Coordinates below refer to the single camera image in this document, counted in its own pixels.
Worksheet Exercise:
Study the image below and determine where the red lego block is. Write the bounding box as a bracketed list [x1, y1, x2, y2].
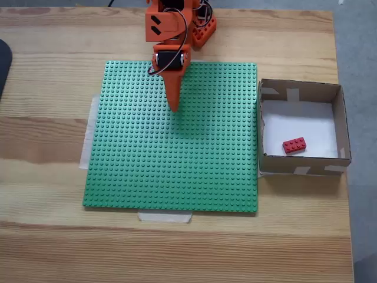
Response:
[282, 137, 308, 155]

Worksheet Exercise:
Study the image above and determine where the green lego baseplate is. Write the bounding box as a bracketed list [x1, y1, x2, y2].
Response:
[82, 60, 259, 213]

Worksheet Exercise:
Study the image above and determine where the open cardboard box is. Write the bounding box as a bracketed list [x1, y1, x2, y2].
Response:
[257, 78, 352, 177]

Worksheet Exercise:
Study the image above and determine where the wide masking tape strip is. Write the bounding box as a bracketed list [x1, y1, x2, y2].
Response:
[78, 94, 101, 170]

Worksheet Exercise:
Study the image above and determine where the white paper sheet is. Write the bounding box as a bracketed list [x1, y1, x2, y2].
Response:
[260, 99, 339, 159]

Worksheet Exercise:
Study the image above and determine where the black rounded flat object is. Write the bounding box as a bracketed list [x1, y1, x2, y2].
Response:
[0, 38, 14, 100]

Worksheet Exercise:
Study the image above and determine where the gripper motor cable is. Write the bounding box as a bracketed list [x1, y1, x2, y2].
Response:
[148, 8, 190, 75]

